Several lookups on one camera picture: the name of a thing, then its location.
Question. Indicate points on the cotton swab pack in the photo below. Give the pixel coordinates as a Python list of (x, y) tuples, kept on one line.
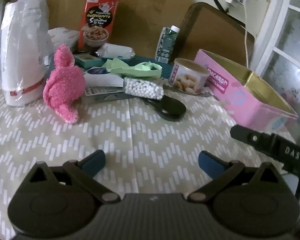
[(142, 87)]

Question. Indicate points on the bagged stack of white cups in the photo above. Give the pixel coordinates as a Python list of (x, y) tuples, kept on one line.
[(20, 55)]

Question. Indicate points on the small teal box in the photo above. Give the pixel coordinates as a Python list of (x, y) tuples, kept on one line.
[(86, 59)]

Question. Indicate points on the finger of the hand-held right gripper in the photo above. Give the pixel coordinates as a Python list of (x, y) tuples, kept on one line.
[(252, 137)]

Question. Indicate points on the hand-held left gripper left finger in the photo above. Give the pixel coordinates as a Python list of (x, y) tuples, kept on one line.
[(95, 161)]

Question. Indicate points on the white wipes pack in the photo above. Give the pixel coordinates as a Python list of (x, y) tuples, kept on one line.
[(115, 51)]

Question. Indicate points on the wood grain panel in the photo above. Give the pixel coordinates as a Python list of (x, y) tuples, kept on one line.
[(140, 10)]

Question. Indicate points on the grey blister card packet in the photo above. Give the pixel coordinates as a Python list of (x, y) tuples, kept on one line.
[(100, 91)]

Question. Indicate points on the zigzag patterned tablecloth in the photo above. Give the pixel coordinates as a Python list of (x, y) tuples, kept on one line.
[(140, 135)]

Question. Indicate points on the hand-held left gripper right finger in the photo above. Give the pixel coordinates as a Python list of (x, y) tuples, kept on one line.
[(208, 163)]

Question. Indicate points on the red cereal box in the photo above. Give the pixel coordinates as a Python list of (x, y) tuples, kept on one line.
[(100, 17)]

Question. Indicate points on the green drink carton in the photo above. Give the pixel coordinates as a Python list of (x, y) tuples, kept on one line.
[(166, 45)]

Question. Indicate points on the pink plush toy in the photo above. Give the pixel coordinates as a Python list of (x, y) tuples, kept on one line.
[(65, 80)]

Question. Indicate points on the pink tin box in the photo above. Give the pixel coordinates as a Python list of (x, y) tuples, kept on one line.
[(240, 100)]

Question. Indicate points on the blue white tissue packet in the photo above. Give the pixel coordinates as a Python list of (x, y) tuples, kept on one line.
[(102, 78)]

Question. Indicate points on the black tape strip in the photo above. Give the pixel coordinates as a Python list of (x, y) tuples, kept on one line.
[(218, 3)]

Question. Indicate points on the teal placemat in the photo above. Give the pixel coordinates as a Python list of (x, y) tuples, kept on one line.
[(145, 58)]

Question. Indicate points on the frosted glass window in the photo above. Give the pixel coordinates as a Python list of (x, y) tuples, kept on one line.
[(290, 55)]

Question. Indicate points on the light green plastic bag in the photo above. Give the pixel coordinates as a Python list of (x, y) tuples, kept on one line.
[(140, 70)]

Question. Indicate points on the biscuit can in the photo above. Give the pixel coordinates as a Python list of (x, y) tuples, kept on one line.
[(187, 77)]

